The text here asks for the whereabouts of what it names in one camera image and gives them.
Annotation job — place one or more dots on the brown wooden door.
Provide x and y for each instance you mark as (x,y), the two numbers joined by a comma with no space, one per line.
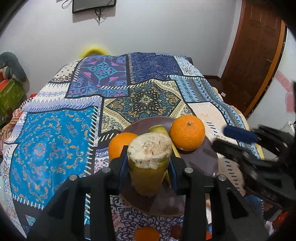
(254,57)

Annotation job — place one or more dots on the wall-mounted black television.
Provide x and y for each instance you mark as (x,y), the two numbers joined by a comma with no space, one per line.
(84,5)

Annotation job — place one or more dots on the green and orange box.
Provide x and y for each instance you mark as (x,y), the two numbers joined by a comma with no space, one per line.
(11,98)

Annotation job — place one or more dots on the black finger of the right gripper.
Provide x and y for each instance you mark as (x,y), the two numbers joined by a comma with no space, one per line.
(237,153)

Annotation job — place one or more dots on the white cabinet with stickers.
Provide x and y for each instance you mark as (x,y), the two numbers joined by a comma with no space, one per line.
(289,127)

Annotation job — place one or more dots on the dark purple round plate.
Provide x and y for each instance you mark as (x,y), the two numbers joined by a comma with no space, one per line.
(170,199)

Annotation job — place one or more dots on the small mandarin on cloth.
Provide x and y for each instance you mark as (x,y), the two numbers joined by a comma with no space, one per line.
(147,233)

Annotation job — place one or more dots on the grey plush toy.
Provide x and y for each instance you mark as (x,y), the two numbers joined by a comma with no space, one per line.
(12,68)

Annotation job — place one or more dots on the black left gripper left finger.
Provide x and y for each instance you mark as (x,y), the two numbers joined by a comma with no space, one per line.
(63,216)

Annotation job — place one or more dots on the yellow pillow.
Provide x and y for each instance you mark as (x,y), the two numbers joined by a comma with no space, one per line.
(93,51)

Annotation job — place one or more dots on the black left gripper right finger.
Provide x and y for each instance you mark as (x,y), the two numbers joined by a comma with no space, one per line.
(232,217)

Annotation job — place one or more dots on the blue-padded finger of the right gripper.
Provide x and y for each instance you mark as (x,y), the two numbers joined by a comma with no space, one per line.
(241,135)

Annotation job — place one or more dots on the patchwork patterned bedspread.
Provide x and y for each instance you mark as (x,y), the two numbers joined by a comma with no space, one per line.
(67,127)

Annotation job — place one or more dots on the orange mandarin left on plate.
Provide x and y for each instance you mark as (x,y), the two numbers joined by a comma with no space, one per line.
(118,142)

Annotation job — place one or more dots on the red tomato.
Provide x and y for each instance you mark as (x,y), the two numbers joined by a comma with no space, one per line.
(208,235)

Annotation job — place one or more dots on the orange mandarin on plate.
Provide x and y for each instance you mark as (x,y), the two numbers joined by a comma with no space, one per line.
(118,142)
(187,133)

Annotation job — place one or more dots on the orange mandarin right on plate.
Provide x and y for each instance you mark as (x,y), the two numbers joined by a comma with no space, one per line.
(187,133)

